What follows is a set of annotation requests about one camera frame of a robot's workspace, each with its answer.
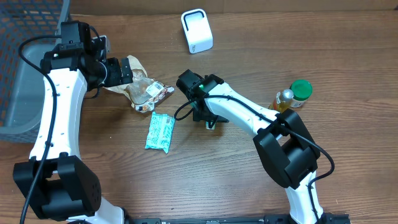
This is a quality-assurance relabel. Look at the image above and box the dark grey plastic basket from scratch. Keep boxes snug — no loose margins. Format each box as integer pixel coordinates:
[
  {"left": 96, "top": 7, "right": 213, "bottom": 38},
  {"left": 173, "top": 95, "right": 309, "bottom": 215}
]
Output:
[{"left": 1, "top": 0, "right": 70, "bottom": 142}]

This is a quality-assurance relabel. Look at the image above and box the yellow Vim dish soap bottle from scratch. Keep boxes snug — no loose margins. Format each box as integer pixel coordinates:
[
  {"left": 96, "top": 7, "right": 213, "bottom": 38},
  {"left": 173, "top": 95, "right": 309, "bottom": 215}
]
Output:
[{"left": 269, "top": 89, "right": 294, "bottom": 113}]

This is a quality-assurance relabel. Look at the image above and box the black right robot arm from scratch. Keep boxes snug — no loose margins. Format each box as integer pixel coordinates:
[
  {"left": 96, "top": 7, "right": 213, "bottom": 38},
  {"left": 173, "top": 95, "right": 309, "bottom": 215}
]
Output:
[{"left": 176, "top": 70, "right": 325, "bottom": 223}]

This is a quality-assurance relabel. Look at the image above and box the small teal white box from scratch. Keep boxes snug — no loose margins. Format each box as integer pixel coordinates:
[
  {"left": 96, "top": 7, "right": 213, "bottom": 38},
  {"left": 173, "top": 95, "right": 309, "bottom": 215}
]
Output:
[{"left": 205, "top": 121, "right": 216, "bottom": 130}]

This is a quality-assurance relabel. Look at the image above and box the cream brown bread bag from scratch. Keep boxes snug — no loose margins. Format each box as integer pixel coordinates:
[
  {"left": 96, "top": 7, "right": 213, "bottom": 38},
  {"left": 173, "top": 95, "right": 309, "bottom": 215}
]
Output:
[{"left": 106, "top": 55, "right": 175, "bottom": 113}]

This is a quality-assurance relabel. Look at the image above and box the light teal snack packet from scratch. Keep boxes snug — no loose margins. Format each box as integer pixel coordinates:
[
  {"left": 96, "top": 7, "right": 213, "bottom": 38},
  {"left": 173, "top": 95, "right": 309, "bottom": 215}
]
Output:
[{"left": 145, "top": 111, "right": 175, "bottom": 154}]

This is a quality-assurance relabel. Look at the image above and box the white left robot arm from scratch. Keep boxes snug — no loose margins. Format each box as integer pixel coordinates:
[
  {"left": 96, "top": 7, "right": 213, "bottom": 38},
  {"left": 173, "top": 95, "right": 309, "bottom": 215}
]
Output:
[{"left": 13, "top": 21, "right": 132, "bottom": 223}]

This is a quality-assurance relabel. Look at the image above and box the white barcode scanner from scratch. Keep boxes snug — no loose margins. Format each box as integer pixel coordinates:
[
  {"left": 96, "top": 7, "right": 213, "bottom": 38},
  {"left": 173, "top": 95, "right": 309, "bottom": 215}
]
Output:
[{"left": 181, "top": 8, "right": 213, "bottom": 54}]

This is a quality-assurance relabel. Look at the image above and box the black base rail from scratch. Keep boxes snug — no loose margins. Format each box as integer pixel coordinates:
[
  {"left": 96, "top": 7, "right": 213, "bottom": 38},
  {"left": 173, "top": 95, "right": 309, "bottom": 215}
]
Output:
[{"left": 129, "top": 213, "right": 351, "bottom": 224}]

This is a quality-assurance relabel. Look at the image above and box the green-capped white bottle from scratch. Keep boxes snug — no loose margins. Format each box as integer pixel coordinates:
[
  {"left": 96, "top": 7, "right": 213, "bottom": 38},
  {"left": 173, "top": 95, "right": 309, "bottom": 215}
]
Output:
[{"left": 290, "top": 80, "right": 313, "bottom": 108}]

